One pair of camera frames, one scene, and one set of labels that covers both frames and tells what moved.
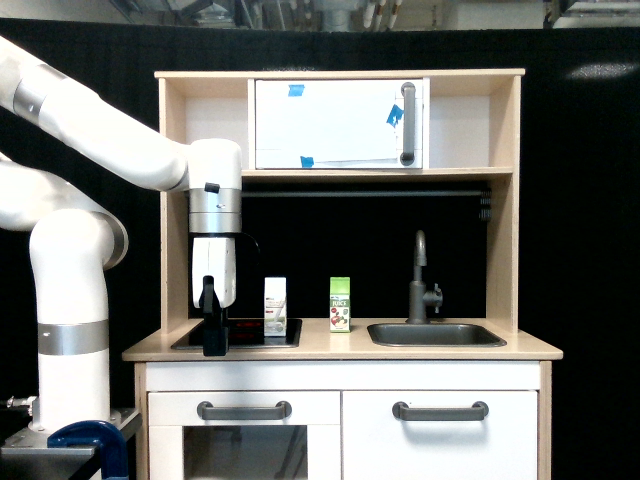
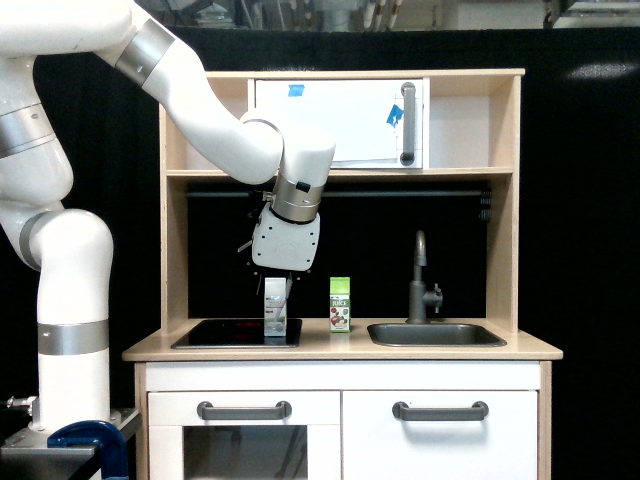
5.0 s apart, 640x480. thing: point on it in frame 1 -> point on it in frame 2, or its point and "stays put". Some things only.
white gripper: (214, 289) -> (282, 244)
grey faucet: (418, 296) stays put
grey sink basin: (446, 335) stays put
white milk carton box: (275, 306) stays put
